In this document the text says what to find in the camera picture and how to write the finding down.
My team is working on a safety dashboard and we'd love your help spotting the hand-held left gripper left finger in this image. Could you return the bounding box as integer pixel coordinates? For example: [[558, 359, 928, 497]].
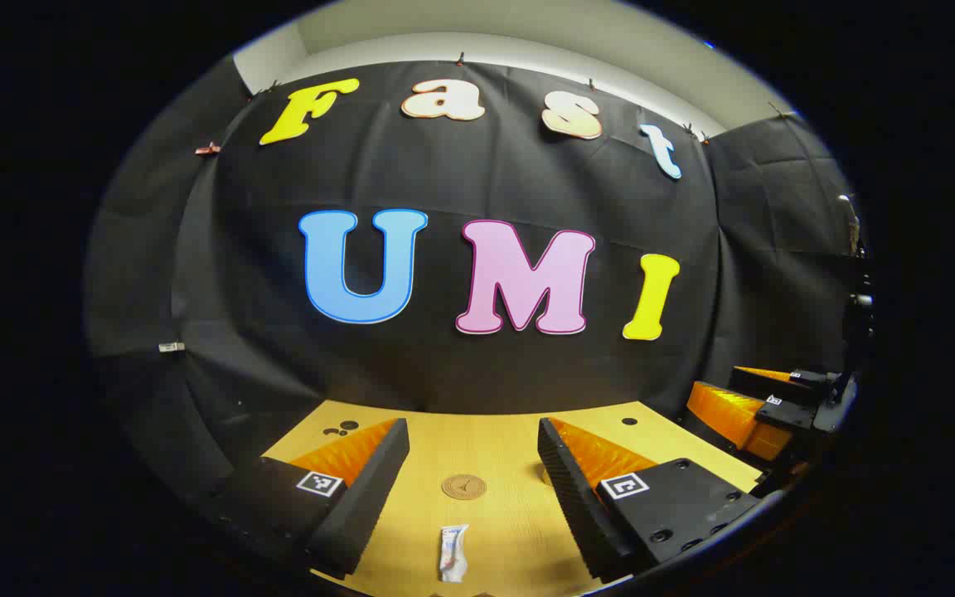
[[211, 417, 410, 581]]

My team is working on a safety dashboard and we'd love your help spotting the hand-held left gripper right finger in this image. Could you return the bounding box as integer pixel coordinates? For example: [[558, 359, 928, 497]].
[[537, 417, 764, 584]]

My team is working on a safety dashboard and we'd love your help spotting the round cork coaster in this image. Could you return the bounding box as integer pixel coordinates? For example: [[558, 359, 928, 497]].
[[442, 473, 487, 501]]

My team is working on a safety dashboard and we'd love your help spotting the white toothpaste tube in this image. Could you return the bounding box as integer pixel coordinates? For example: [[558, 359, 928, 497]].
[[438, 524, 470, 584]]

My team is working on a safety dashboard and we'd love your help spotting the wooden desktop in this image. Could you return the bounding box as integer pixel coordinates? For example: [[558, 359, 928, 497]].
[[260, 400, 764, 597]]

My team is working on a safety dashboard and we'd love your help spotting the black backdrop cloth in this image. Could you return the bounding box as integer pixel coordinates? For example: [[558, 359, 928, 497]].
[[84, 58, 868, 498]]

